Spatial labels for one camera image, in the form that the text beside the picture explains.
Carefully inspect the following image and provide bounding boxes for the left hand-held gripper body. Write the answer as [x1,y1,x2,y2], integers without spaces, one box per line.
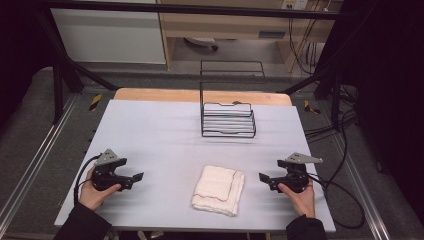
[90,148,135,193]

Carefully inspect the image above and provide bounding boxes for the wooden desk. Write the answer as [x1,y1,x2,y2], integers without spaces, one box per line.
[156,0,344,71]

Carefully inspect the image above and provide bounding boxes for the left hand-held gripper black cable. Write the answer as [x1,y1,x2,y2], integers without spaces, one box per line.
[73,154,102,205]

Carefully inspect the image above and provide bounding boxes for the bundle of black floor cables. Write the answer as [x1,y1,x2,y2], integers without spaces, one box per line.
[303,84,361,144]

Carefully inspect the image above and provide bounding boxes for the right hand-held gripper black cable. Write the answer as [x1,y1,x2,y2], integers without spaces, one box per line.
[307,172,366,230]

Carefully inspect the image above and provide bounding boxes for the black metal frame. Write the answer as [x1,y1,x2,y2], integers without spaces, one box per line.
[33,0,354,126]

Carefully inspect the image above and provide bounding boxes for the aluminium rail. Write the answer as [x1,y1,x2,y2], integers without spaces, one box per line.
[0,94,81,221]
[328,133,393,240]

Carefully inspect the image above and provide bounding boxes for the person's left hand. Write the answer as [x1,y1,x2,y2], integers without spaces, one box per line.
[78,165,123,212]

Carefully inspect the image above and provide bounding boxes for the wooden table board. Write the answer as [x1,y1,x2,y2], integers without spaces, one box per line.
[113,87,293,107]

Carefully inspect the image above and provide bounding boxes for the black wire rack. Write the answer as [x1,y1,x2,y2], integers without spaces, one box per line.
[199,59,267,139]

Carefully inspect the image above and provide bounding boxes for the white power strip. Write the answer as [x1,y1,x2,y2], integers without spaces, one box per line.
[280,0,310,11]

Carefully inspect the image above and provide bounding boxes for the black and yellow tape strip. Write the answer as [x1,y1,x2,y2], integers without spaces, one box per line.
[88,93,103,112]
[303,99,322,115]

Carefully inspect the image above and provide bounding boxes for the hand-held gripper black cable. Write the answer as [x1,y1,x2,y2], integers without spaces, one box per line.
[73,154,102,205]
[307,172,366,230]

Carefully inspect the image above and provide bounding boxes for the white cabinet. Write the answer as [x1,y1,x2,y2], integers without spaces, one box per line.
[49,0,167,65]

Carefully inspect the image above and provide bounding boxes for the folded white towel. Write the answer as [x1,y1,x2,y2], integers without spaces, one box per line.
[191,164,246,217]

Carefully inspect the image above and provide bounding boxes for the office chair base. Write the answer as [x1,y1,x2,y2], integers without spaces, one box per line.
[183,36,220,52]

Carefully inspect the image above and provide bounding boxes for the person's right hand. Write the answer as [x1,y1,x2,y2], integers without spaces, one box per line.
[277,181,317,220]

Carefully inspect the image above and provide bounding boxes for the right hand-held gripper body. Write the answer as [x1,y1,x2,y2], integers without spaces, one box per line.
[276,152,324,194]

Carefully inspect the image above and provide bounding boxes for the hanging desk cables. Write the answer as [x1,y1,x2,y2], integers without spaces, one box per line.
[287,9,322,76]

